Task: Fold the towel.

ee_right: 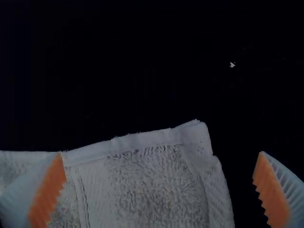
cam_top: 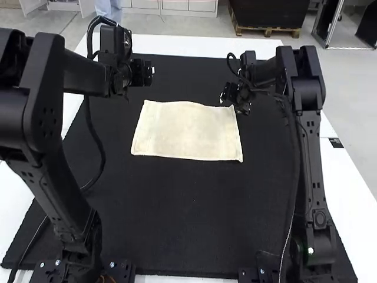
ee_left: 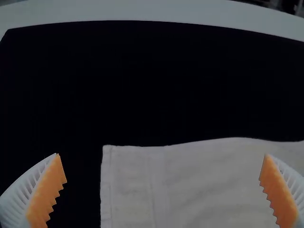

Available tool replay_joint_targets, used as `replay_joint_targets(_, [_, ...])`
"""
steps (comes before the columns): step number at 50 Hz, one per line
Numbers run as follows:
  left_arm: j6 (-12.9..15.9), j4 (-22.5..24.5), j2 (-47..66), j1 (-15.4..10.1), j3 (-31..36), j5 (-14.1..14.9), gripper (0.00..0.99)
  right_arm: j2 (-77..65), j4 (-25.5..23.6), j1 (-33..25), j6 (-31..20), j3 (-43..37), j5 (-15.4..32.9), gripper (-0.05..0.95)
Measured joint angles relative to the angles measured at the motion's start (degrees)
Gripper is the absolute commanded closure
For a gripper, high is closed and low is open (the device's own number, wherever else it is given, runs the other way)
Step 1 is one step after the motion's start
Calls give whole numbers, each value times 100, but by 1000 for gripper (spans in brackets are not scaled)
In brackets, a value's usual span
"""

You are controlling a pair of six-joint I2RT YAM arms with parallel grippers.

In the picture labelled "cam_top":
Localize black mat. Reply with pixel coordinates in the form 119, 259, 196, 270
0, 52, 359, 281

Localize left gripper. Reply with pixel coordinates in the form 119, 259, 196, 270
109, 58, 156, 97

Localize wooden pallet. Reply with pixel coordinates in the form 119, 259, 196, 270
227, 5, 302, 38

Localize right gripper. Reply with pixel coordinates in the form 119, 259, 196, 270
219, 81, 253, 116

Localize black crate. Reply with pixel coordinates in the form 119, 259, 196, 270
229, 0, 315, 29

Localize black cable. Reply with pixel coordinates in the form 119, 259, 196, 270
226, 52, 251, 89
78, 96, 106, 191
86, 15, 120, 60

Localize person's legs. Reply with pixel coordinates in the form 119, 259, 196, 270
94, 0, 123, 23

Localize pale towel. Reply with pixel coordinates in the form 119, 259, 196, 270
130, 99, 244, 163

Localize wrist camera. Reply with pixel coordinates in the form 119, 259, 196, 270
98, 24, 133, 60
239, 50, 257, 69

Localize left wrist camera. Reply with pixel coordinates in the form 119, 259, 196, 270
98, 24, 133, 60

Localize black flight case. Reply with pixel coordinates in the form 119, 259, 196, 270
310, 0, 345, 50

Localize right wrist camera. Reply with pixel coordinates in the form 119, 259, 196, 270
239, 50, 257, 69

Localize grey cupboard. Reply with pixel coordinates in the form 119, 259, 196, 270
123, 0, 220, 14

